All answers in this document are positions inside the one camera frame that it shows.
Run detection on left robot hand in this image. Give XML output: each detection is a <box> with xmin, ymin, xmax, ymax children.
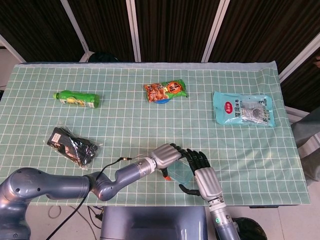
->
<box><xmin>149</xmin><ymin>143</ymin><xmax>191</xmax><ymax>181</ymax></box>

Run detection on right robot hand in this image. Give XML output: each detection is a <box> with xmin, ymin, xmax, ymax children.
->
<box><xmin>178</xmin><ymin>148</ymin><xmax>224</xmax><ymax>201</ymax></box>

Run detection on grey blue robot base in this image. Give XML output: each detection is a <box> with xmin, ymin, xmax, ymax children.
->
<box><xmin>99</xmin><ymin>206</ymin><xmax>208</xmax><ymax>240</ymax></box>

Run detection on green checked tablecloth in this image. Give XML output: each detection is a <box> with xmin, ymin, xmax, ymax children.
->
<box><xmin>0</xmin><ymin>61</ymin><xmax>311</xmax><ymax>207</ymax></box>

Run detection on orange green snack bag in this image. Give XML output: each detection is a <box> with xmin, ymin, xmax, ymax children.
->
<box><xmin>143</xmin><ymin>79</ymin><xmax>189</xmax><ymax>104</ymax></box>

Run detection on black waste bin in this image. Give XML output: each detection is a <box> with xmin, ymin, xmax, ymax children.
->
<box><xmin>232</xmin><ymin>217</ymin><xmax>270</xmax><ymax>240</ymax></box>

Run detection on light blue scouring pad packet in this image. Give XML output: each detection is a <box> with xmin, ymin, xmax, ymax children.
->
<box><xmin>212</xmin><ymin>91</ymin><xmax>277</xmax><ymax>128</ymax></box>

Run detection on black goods in clear bag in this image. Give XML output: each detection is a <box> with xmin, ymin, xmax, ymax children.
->
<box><xmin>46</xmin><ymin>126</ymin><xmax>104</xmax><ymax>170</ymax></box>

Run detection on green plastic drink bottle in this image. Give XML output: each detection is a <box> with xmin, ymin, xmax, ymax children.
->
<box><xmin>52</xmin><ymin>90</ymin><xmax>101</xmax><ymax>110</ymax></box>

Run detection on person in grey clothes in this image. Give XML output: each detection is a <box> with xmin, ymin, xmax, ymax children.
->
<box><xmin>291</xmin><ymin>107</ymin><xmax>320</xmax><ymax>186</ymax></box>

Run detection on white metal rack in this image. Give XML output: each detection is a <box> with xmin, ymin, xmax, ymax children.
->
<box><xmin>284</xmin><ymin>106</ymin><xmax>311</xmax><ymax>124</ymax></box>

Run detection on dark chair behind table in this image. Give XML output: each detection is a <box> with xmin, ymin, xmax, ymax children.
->
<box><xmin>88</xmin><ymin>51</ymin><xmax>120</xmax><ymax>63</ymax></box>

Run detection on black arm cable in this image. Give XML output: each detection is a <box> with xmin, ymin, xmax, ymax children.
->
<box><xmin>46</xmin><ymin>156</ymin><xmax>137</xmax><ymax>240</ymax></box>

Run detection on black floor cable bundle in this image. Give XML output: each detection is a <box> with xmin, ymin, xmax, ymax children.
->
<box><xmin>86</xmin><ymin>205</ymin><xmax>105</xmax><ymax>223</ymax></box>

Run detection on grey floor cable loop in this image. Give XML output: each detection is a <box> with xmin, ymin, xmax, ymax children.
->
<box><xmin>48</xmin><ymin>205</ymin><xmax>62</xmax><ymax>219</ymax></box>

